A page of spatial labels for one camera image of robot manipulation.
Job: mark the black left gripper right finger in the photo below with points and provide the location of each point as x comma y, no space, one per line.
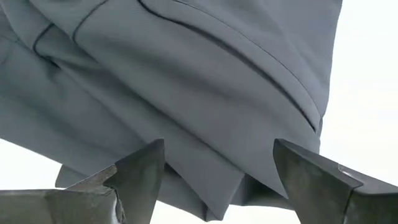
311,193

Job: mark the dark grey garment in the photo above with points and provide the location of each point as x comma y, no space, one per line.
155,77

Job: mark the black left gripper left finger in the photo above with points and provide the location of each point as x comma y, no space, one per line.
136,186

